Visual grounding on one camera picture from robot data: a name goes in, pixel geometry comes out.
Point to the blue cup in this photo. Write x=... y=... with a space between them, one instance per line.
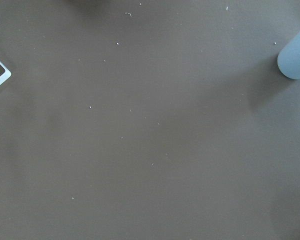
x=288 y=59

